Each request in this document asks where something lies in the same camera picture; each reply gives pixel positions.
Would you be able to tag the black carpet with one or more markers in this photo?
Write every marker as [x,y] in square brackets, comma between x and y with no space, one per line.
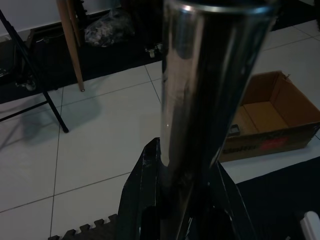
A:
[112,65]

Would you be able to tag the open brown cardboard box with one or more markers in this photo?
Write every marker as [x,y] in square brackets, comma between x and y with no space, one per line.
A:
[275,112]

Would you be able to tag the small grey part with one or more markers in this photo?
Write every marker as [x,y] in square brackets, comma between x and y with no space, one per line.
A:
[235,128]

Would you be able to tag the black folding chair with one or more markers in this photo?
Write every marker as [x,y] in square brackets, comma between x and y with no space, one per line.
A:
[54,110]

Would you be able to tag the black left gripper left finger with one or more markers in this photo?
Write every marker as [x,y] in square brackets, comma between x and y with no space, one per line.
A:
[140,195]

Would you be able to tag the wooden table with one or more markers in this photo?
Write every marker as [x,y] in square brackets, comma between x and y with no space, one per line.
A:
[75,57]

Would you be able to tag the black floor mat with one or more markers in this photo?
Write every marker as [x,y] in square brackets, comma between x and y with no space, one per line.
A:
[275,187]

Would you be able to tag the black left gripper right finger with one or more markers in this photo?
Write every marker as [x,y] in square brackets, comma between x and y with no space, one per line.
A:
[225,212]

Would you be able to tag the clear bag of parts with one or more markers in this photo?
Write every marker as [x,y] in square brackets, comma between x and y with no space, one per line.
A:
[107,30]

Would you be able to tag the black foam puzzle mat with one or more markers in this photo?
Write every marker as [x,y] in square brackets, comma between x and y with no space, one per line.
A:
[87,230]

